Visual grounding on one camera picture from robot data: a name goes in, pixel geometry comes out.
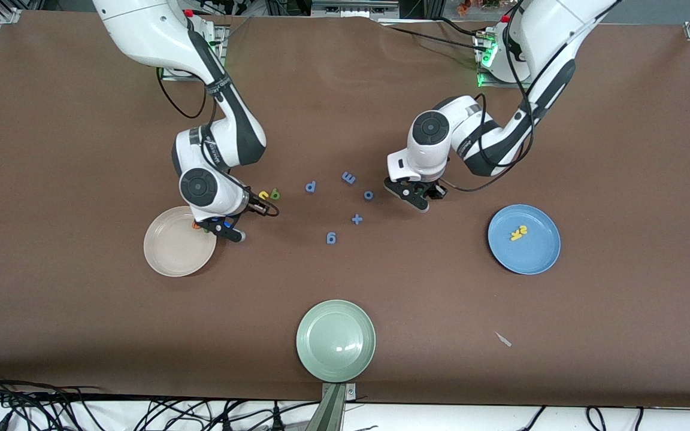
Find beige brown round plate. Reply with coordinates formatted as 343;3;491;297
143;206;218;278

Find blue round plate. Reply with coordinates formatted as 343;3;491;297
487;204;562;276

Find pale green round plate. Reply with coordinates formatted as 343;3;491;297
295;299;377;384

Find brown table cover sheet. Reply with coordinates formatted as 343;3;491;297
0;11;690;408

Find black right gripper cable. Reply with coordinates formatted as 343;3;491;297
200;141;262;207

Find long black looping cable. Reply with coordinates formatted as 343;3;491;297
155;67;211;120

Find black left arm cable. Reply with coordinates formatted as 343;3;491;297
444;0;537;193

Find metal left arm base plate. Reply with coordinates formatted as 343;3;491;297
478;30;534;89

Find black cable on table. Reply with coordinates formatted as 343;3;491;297
379;21;489;56

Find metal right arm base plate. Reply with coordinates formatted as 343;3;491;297
159;24;228;81

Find aluminium frame beam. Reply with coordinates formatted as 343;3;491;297
311;0;401;20

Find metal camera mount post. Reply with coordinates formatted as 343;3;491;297
304;382;358;431

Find tangled black floor cables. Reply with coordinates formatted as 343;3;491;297
0;368;322;431

